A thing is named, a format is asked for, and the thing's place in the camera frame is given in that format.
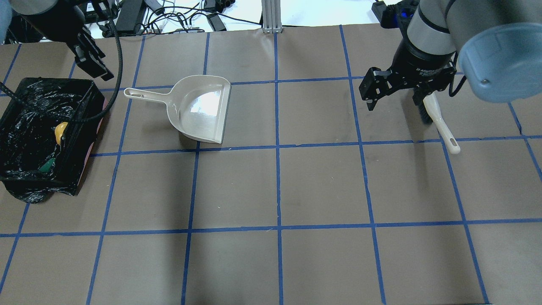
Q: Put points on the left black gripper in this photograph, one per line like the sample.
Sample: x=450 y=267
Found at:
x=88 y=53

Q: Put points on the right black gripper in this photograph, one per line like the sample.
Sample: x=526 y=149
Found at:
x=422 y=62

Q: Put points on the beige hand brush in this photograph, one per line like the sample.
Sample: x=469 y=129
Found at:
x=430 y=112

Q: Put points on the green yellow sponge piece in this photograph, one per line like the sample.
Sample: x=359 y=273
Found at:
x=47 y=166

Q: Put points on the beige dustpan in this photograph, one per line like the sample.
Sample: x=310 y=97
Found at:
x=196 y=106

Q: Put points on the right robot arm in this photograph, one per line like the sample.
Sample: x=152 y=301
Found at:
x=496 y=44

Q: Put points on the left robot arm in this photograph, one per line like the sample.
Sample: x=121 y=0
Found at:
x=59 y=21

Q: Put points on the bin with black bag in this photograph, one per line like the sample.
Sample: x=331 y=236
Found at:
x=27 y=138

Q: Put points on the black power adapter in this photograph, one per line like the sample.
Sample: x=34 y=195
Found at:
x=130 y=17

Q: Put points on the aluminium frame post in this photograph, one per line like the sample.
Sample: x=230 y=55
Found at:
x=271 y=14

